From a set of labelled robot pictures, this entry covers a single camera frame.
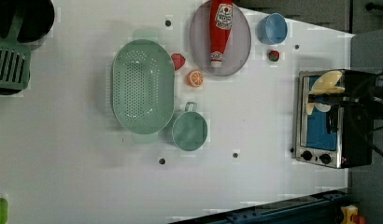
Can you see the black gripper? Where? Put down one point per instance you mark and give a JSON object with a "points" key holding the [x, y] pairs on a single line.
{"points": [[362, 90]]}

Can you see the yellow plush peeled banana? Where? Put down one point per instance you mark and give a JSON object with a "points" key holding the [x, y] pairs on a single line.
{"points": [[325, 84]]}

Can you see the green mug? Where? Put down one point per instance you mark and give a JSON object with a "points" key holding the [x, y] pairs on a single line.
{"points": [[189, 130]]}

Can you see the black toaster oven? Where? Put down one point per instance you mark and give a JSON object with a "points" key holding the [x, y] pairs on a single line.
{"points": [[340, 138]]}

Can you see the blue bowl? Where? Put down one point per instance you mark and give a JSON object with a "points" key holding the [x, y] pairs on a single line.
{"points": [[272, 29]]}

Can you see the yellow red emergency button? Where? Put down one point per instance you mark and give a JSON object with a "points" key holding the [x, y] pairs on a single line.
{"points": [[351, 215]]}

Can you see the grey oval plate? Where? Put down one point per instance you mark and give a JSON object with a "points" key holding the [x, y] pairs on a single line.
{"points": [[238, 45]]}

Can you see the red ketchup bottle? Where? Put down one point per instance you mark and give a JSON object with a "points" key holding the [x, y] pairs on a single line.
{"points": [[220, 26]]}

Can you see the orange slice toy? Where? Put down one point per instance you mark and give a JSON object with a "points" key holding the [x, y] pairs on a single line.
{"points": [[195, 79]]}

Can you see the red toy strawberry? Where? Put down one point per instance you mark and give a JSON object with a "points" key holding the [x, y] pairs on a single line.
{"points": [[178, 60]]}

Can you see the green oval colander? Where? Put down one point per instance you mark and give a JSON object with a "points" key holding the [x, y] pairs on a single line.
{"points": [[143, 81]]}

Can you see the black cylindrical utensil holder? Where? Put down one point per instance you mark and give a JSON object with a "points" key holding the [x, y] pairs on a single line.
{"points": [[37, 22]]}

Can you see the green slotted spatula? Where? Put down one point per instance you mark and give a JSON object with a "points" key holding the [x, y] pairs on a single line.
{"points": [[15, 57]]}

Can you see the green marker bottle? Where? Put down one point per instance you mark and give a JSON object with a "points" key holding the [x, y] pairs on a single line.
{"points": [[3, 211]]}

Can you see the blue metal frame rail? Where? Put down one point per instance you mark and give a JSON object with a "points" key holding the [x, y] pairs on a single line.
{"points": [[320, 208]]}

